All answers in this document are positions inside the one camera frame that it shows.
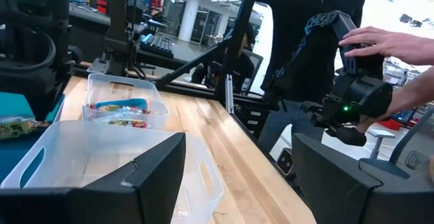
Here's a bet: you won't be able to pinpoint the black aluminium frame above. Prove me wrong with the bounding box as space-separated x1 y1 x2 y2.
67 0 282 140

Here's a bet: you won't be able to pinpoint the small black silver camera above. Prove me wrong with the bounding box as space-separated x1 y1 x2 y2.
275 147 294 176

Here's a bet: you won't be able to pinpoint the grey desk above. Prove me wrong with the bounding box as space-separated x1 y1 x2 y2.
67 3 218 72

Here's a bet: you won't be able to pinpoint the red storage box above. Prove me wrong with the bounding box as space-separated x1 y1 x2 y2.
378 118 403 132

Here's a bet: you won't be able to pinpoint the green silver granola bar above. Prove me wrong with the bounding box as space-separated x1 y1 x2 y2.
0 114 51 141

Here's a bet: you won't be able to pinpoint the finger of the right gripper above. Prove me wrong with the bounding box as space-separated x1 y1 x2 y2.
32 96 65 122

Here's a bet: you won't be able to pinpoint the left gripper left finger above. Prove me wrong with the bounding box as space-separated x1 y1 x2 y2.
71 132 186 224

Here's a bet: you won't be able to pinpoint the black drawer unit white labels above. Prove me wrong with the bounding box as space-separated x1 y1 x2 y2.
233 96 272 140

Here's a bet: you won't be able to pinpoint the blue plastic bin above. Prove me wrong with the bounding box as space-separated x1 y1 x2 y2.
0 92 66 184

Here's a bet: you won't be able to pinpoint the clear plastic bin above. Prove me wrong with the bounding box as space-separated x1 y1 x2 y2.
0 120 224 224
82 73 170 130

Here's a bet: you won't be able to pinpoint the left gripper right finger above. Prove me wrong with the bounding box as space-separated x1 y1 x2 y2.
291 132 384 224

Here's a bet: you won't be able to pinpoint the silver aluminium extrusion piece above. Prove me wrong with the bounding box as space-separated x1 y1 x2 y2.
224 73 235 115

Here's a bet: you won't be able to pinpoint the RGB backlit keyboard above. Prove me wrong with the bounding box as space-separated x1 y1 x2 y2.
140 33 175 59

